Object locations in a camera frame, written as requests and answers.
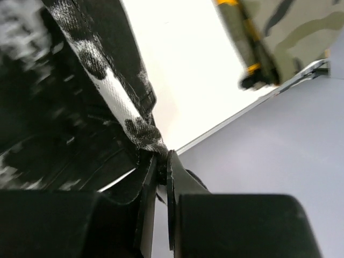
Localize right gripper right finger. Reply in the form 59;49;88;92
166;150;321;258

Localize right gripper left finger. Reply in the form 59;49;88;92
1;156;157;257

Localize black white tie-dye trousers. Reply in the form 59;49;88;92
1;1;168;191

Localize folded camouflage trousers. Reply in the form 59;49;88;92
215;0;343;90

